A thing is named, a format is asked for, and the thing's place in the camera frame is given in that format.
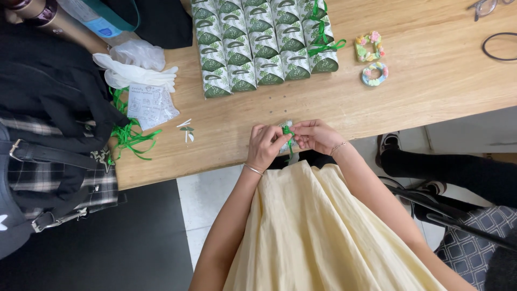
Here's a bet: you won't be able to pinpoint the person's right hand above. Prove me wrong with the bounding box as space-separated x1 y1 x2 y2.
290 119 348 156

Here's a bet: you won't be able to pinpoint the person's left hand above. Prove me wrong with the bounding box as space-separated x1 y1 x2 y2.
245 124 292 174

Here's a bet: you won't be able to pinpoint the green ribbon bow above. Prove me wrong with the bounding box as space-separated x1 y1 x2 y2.
282 125 296 163

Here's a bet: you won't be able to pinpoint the small white green gift box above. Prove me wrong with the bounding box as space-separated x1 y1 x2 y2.
278 119 300 154

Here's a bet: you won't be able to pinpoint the black top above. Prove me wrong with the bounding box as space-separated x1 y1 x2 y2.
266 150 338 171

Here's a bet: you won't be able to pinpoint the silver bangle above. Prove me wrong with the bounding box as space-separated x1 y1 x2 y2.
242 162 264 177

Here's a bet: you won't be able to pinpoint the round flower hair clip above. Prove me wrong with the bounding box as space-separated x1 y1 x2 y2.
361 61 389 87

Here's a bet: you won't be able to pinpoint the green ribbon strands on boxes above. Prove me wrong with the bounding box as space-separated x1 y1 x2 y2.
306 0 347 57

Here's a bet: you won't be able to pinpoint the rows of green leaf boxes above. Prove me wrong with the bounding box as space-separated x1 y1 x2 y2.
191 0 340 99

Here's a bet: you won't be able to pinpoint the square flower hair clip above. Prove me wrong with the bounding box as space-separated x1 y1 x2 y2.
354 31 385 64

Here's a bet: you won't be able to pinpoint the pale yellow skirt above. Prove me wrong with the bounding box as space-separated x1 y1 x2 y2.
223 160 447 291

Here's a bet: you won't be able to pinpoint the white green paper scraps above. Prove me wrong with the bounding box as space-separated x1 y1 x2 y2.
176 118 195 144

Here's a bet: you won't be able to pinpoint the printed clear plastic packet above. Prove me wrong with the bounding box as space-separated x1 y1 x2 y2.
127 83 181 131

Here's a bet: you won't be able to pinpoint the pile of loose green ribbons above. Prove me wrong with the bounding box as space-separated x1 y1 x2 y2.
107 86 163 161

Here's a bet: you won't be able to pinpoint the white disposable gloves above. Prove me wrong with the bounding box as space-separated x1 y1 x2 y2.
92 53 179 94

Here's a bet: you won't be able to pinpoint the crumpled clear plastic bag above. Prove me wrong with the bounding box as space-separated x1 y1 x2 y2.
109 39 166 72

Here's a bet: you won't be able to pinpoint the chair with patterned cushion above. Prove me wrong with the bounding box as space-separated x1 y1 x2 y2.
379 176 517 291

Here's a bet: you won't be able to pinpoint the black jacket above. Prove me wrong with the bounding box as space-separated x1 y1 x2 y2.
0 18 131 154

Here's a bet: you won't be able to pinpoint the thin chain bracelet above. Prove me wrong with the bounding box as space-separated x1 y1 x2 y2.
330 141 349 157

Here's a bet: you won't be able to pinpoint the black hair tie loop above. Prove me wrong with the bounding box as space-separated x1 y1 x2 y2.
481 32 517 61

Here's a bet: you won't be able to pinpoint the clear frame eyeglasses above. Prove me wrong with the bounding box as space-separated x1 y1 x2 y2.
467 0 516 22

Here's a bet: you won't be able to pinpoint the plaid bag with black straps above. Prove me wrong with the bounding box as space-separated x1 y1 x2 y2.
0 115 128 259

